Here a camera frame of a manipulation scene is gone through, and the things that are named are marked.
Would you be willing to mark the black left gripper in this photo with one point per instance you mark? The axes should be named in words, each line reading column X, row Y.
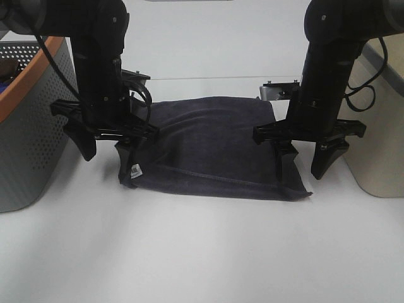
column 129, row 119

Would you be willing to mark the grey perforated basket orange rim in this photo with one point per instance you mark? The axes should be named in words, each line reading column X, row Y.
column 32, row 139

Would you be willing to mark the brown towel in basket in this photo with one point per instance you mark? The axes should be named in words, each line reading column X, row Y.
column 9, row 68

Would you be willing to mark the blue cloth in basket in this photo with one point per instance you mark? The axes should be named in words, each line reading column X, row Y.
column 3, row 86

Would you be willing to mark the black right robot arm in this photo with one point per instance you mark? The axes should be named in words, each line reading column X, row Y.
column 337, row 32

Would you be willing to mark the dark navy towel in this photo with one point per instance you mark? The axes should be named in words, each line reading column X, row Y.
column 205, row 147

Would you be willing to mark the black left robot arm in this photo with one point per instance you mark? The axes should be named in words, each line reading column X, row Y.
column 106, row 97

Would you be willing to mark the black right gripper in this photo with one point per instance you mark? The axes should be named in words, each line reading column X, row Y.
column 306, row 123

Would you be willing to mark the beige basket grey rim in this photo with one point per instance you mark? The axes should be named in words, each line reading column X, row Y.
column 376, row 160

